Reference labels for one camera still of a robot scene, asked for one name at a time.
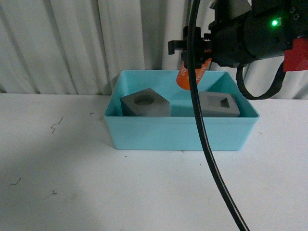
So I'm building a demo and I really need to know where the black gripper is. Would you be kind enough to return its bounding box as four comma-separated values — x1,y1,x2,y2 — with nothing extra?
167,14,250,68

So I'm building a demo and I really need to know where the orange cylinder with white numbers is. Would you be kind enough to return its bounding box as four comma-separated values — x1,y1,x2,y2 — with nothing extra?
176,58,212,90

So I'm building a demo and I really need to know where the gray cube with square recess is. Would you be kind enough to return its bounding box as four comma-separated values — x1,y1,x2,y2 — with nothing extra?
199,91,240,117

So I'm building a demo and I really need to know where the gray cube with round hole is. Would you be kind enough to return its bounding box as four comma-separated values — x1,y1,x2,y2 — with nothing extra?
120,88,170,117

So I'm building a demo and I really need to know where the light blue plastic box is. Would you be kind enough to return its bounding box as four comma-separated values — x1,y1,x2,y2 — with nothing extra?
104,70,259,151

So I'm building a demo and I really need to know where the black looped cable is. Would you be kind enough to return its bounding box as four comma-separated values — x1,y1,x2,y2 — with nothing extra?
235,59,287,101

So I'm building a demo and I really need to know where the red camera mount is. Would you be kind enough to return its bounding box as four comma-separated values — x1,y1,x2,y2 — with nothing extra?
283,38,308,72

